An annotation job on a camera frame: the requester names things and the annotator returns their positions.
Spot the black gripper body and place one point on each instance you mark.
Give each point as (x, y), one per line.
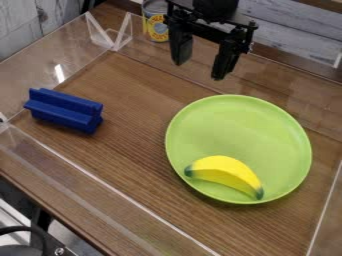
(211, 19)

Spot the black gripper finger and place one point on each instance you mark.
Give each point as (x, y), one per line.
(180, 42)
(226, 59)

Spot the blue plastic block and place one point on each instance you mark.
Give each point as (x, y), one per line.
(64, 109)

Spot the green plate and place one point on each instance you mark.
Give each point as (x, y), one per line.
(251, 130)

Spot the yellow labelled tin can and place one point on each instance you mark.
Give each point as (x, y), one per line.
(154, 10)

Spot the yellow toy banana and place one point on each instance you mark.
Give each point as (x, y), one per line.
(226, 171)

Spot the black metal table bracket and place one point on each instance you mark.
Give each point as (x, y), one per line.
(52, 246)

